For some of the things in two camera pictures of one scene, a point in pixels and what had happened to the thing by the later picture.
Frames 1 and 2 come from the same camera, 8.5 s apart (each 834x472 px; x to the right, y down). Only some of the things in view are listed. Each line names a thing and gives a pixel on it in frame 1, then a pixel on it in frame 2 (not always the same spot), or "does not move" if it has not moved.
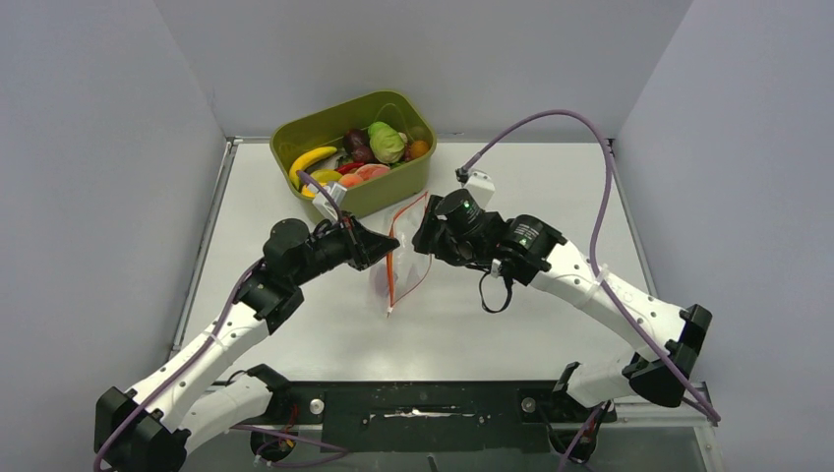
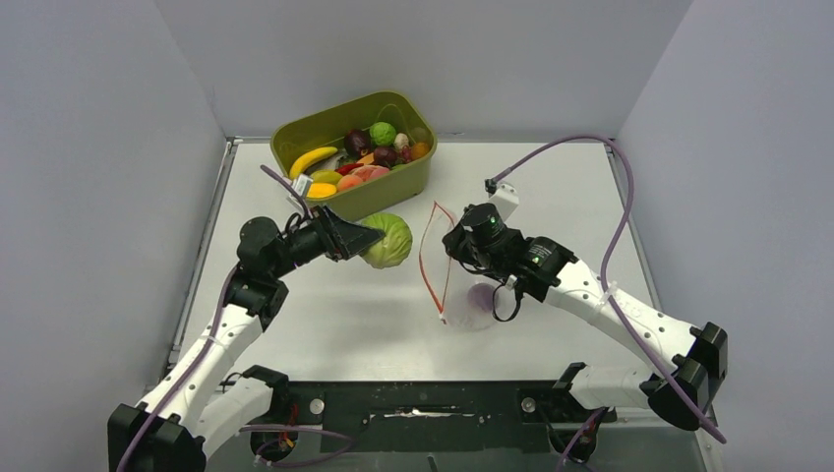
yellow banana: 304,161 does not move
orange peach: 350,180 does not move
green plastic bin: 328,129 does not move
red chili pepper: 342,169 does not move
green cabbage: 386,143 to 396,245
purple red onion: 381,279 to 481,295
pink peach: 369,170 does not move
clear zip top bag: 391,281 to 464,298
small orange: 419,148 does not move
